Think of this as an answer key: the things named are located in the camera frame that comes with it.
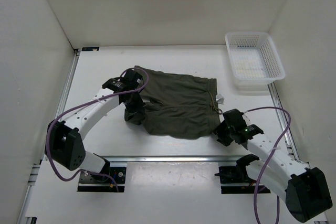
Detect small blue label sticker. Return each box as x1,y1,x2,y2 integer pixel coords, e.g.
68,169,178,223
81,47,100,51

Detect white perforated plastic basket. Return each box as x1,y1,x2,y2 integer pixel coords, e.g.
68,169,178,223
225,31,286,95

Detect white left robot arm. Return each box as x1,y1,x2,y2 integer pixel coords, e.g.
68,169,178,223
45,67,149,183

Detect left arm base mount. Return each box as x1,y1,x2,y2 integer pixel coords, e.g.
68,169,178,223
77,164,127,193

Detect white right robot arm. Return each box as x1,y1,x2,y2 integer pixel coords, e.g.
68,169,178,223
213,109,333,223

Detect olive green shorts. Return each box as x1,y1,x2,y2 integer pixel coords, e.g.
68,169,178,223
124,66,222,140

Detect aluminium front rail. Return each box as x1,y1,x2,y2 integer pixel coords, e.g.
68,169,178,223
104,156,241,163

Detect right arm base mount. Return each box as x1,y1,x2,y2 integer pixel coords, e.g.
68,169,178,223
215,154,259,195

